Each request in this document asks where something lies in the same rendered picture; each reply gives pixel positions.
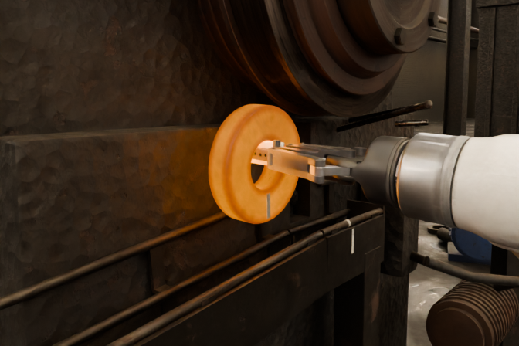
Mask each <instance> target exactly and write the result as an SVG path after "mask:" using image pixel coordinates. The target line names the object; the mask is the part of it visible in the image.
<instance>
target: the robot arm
mask: <svg viewBox="0 0 519 346"><path fill-rule="evenodd" d="M251 163H255V164H260V165H267V168H268V169H270V170H274V171H279V172H283V173H286V174H288V175H294V176H297V177H301V178H305V179H308V180H310V181H312V182H314V183H316V184H323V183H324V179H325V180H330V181H336V182H337V183H338V184H340V185H347V186H352V185H354V183H355V182H359V183H360V185H361V187H362V189H363V192H364V194H365V197H366V199H367V200H369V202H371V203H373V204H376V205H383V206H387V207H391V208H395V209H401V210H402V212H403V214H404V215H405V216H407V217H408V218H409V219H410V218H412V219H418V220H422V221H424V222H432V223H436V224H440V225H444V226H446V227H450V228H458V229H463V230H466V231H469V232H472V233H474V234H477V235H478V236H480V237H482V238H484V239H486V240H488V241H489V242H490V243H491V244H493V245H495V246H498V247H500V248H502V249H506V250H510V251H511V252H512V253H513V254H514V255H515V256H516V257H517V258H518V259H519V134H504V135H499V136H495V137H468V136H452V135H444V134H428V133H420V134H416V135H415V136H414V137H413V138H407V137H393V136H385V135H384V136H380V137H377V138H376V139H374V140H373V142H371V144H370V145H369V147H368V149H367V148H363V147H355V148H346V147H334V146H325V145H316V144H305V143H299V144H298V145H295V144H286V147H284V142H281V140H273V141H264V142H262V143H261V144H260V145H259V146H258V147H257V149H256V150H255V152H254V154H253V158H252V161H251Z"/></svg>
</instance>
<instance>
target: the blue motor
mask: <svg viewBox="0 0 519 346"><path fill-rule="evenodd" d="M449 236H451V240H452V242H448V246H447V249H448V260H449V261H457V262H465V263H479V264H487V265H491V251H492V244H491V243H490V242H489V241H488V240H486V239H484V238H482V237H480V236H478V235H477V234H474V233H472V232H469V231H466V230H463V229H458V228H449Z"/></svg>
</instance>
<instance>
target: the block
mask: <svg viewBox="0 0 519 346"><path fill-rule="evenodd" d="M361 202H369V200H367V199H366V197H365V194H364V192H363V189H362V187H361ZM418 240H419V220H418V219H412V218H410V219H409V218H408V217H407V216H405V215H404V214H403V212H402V210H401V209H395V208H391V207H387V206H385V245H384V261H382V262H381V272H380V273H383V274H386V275H389V276H396V277H399V278H400V277H404V276H406V275H408V274H409V273H411V272H412V271H413V270H415V269H416V267H417V263H416V262H414V261H411V260H410V254H411V252H412V251H414V252H418Z"/></svg>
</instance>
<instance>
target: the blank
mask: <svg viewBox="0 0 519 346"><path fill-rule="evenodd" d="M273 140H281V142H284V147H286V144H295V145H298V144H299V143H300V138H299V134H298V132H297V128H296V126H295V124H294V122H293V120H292V119H291V118H290V116H289V115H288V114H287V113H286V112H285V111H284V110H282V109H280V108H279V107H275V106H272V105H262V104H248V105H245V106H242V107H240V108H238V109H236V110H234V111H233V112H232V113H231V114H230V115H229V116H228V117H227V118H226V119H225V120H224V121H223V123H222V125H221V126H220V128H219V129H218V131H217V133H216V136H215V138H214V141H213V143H212V148H211V151H210V155H209V184H210V189H211V192H212V196H213V198H214V199H215V202H216V204H217V205H218V207H220V209H221V210H222V211H223V212H224V213H225V214H226V215H227V216H229V217H231V218H233V219H237V220H240V221H244V222H248V223H252V224H260V223H264V222H268V221H270V220H271V219H273V218H275V217H276V216H277V215H279V214H280V213H281V212H282V211H283V209H284V208H285V207H286V205H287V203H288V202H289V200H290V199H291V197H292V195H293V192H294V190H295V188H296V185H297V181H298V178H299V177H297V176H294V175H288V174H286V173H283V172H279V171H274V170H270V169H268V168H267V165H264V168H263V172H262V174H261V176H260V177H259V179H258V181H257V182H256V183H255V184H254V183H253V180H252V177H251V161H252V158H253V154H254V152H255V150H256V149H257V147H258V146H259V145H260V144H261V143H262V142H264V141H273Z"/></svg>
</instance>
